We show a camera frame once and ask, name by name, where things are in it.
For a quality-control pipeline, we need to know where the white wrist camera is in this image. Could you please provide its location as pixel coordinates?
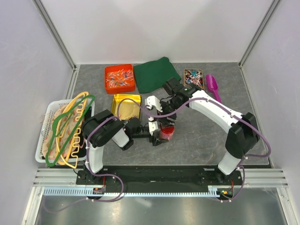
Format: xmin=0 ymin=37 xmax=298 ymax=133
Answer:
xmin=145 ymin=96 xmax=163 ymax=113
xmin=148 ymin=121 xmax=160 ymax=136

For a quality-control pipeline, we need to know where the gold tin with lollipops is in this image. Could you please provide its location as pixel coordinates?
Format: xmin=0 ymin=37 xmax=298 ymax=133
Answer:
xmin=183 ymin=69 xmax=205 ymax=90

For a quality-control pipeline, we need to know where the folded green cloth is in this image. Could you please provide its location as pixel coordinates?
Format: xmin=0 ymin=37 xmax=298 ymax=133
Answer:
xmin=133 ymin=57 xmax=181 ymax=94

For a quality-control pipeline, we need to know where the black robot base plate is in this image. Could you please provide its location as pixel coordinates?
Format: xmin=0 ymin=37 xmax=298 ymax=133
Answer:
xmin=76 ymin=165 xmax=242 ymax=186

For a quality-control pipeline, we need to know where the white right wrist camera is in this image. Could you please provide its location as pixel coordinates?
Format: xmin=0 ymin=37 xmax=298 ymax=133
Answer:
xmin=145 ymin=96 xmax=163 ymax=113

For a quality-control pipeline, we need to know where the red jar lid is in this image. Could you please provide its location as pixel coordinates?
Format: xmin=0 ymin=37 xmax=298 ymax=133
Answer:
xmin=161 ymin=126 xmax=174 ymax=135

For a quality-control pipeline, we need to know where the blue slotted cable duct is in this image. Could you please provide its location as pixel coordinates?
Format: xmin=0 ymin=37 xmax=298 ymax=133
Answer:
xmin=43 ymin=187 xmax=221 ymax=197

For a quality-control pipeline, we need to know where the orange plastic candy box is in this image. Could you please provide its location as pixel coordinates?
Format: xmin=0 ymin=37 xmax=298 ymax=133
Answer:
xmin=104 ymin=64 xmax=135 ymax=94

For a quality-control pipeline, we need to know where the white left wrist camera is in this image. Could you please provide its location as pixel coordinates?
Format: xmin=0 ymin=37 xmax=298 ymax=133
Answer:
xmin=148 ymin=121 xmax=160 ymax=136

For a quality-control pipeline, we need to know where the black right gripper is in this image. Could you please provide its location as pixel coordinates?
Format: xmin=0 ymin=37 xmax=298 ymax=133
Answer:
xmin=155 ymin=98 xmax=184 ymax=129

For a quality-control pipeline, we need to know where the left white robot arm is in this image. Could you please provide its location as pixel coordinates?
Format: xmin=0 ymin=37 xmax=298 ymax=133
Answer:
xmin=82 ymin=110 xmax=168 ymax=184

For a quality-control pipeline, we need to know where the white plastic basket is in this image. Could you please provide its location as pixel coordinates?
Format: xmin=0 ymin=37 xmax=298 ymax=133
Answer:
xmin=35 ymin=99 xmax=95 ymax=164

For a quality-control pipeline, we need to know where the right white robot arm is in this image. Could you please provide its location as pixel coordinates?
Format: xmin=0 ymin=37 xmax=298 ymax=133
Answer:
xmin=161 ymin=78 xmax=260 ymax=185

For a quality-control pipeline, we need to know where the clear glass jar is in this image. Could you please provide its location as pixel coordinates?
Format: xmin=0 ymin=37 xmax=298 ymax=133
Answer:
xmin=159 ymin=131 xmax=174 ymax=141

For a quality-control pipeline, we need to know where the gold tin with star candies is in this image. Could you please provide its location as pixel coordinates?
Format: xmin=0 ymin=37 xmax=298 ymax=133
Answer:
xmin=111 ymin=94 xmax=142 ymax=120

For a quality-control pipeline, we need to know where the magenta plastic scoop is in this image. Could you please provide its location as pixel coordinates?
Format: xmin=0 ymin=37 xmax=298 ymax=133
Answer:
xmin=206 ymin=74 xmax=222 ymax=103

